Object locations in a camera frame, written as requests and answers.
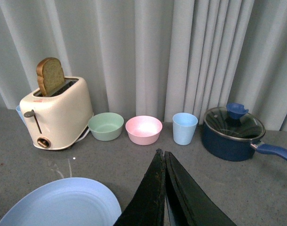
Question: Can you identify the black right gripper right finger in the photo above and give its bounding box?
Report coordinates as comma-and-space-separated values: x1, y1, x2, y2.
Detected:
165, 152, 235, 226

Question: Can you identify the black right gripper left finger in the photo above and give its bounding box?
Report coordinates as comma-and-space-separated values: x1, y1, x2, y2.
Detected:
114, 149, 166, 226

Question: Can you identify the light blue plate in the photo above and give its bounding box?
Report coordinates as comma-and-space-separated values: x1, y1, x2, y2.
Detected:
0, 178, 122, 226

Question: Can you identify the dark blue saucepan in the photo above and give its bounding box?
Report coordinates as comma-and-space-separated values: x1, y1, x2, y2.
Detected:
201, 124, 287, 161

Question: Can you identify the pink bowl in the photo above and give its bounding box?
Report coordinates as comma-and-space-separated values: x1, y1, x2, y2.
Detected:
125, 115, 163, 145

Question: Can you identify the green bowl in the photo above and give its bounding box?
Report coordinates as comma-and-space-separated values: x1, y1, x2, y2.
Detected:
88, 113, 124, 141

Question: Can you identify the glass pot lid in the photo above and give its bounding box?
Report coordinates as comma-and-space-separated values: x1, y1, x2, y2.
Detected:
203, 103, 265, 141

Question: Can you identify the cream toaster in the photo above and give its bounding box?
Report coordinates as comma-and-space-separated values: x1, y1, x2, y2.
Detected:
20, 77, 94, 150

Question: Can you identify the grey curtain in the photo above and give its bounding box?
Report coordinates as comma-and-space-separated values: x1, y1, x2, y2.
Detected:
0, 0, 287, 131

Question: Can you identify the light blue cup behind toaster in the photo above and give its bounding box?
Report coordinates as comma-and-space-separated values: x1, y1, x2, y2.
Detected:
16, 105, 27, 128

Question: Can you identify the bread slice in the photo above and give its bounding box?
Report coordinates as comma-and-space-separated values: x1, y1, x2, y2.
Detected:
36, 57, 65, 96

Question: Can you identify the white toaster cable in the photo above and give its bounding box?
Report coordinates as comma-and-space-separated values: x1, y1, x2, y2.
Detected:
75, 127, 91, 142

